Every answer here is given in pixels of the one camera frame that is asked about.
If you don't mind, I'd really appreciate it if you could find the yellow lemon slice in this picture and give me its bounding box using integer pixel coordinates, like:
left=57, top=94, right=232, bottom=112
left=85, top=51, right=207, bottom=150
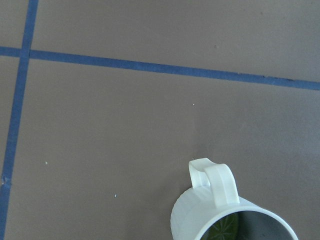
left=208, top=213, right=239, bottom=240

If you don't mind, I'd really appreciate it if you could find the white mug with handle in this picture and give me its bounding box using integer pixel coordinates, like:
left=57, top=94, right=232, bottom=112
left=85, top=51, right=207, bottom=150
left=170, top=158, right=298, bottom=240

